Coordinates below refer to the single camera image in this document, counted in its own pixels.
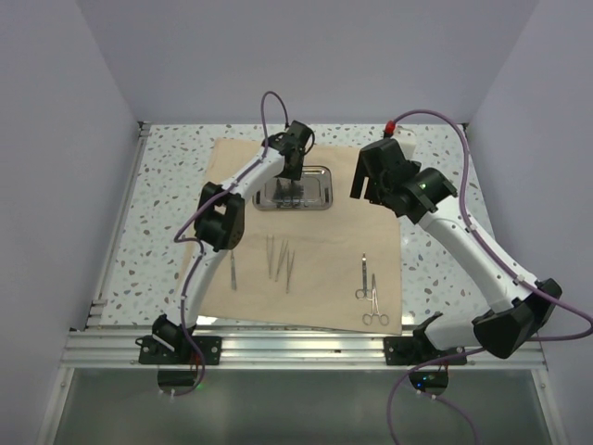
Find steel tweezers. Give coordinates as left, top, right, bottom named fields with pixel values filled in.
left=285, top=250, right=296, bottom=294
left=274, top=239, right=288, bottom=282
left=266, top=235, right=275, bottom=278

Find beige cloth surgical kit wrap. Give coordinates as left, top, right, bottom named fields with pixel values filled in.
left=188, top=146, right=402, bottom=335

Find steel surgical scissors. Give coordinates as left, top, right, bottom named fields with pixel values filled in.
left=355, top=253, right=372, bottom=300

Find steel hemostat forceps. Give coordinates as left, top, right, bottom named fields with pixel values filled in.
left=361, top=274, right=389, bottom=326

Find steel ring-handled forceps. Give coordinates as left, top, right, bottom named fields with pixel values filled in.
left=273, top=180, right=305, bottom=208

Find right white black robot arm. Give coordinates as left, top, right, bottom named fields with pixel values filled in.
left=350, top=138, right=561, bottom=364

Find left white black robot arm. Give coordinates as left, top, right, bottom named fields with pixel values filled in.
left=152, top=121, right=315, bottom=364

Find steel instrument tray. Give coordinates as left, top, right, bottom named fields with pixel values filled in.
left=252, top=166, right=333, bottom=211

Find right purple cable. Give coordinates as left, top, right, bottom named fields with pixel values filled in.
left=384, top=108, right=593, bottom=445

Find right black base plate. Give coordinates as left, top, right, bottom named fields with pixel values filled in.
left=383, top=337, right=458, bottom=366

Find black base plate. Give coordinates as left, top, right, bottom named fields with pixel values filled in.
left=135, top=336, right=222, bottom=366
left=383, top=337, right=458, bottom=366

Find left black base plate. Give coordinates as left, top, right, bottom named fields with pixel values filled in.
left=135, top=336, right=222, bottom=366

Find aluminium front rail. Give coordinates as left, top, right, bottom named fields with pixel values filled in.
left=59, top=326, right=550, bottom=372

